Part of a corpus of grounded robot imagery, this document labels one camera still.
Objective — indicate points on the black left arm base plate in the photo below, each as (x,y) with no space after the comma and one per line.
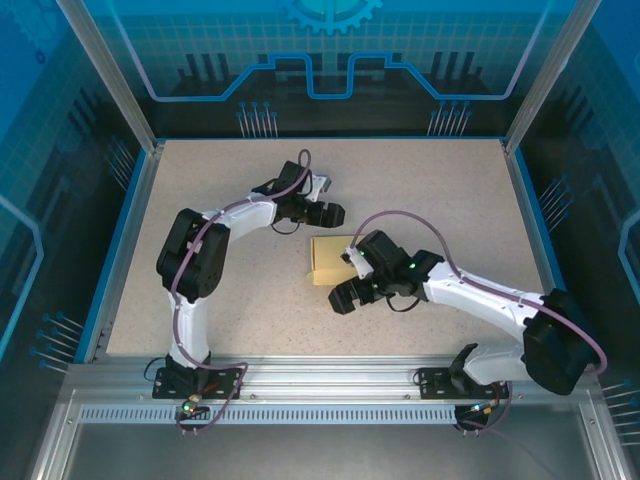
(162,387)

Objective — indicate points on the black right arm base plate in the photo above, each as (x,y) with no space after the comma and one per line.
(430,385)

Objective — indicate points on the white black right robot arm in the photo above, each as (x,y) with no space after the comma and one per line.
(555,350)

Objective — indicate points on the grey metal base tray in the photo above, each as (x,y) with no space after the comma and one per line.
(325,450)

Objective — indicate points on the aluminium frame post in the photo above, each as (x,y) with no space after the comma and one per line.
(544,75)
(117,75)

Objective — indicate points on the blue table edging strip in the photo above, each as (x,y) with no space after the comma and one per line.
(126,212)
(537,210)

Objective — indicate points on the long aluminium frame rail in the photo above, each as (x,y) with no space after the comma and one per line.
(325,380)

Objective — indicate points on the yellow paper box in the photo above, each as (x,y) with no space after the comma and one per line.
(327,257)

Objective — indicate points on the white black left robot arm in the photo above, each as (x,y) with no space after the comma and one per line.
(192,260)

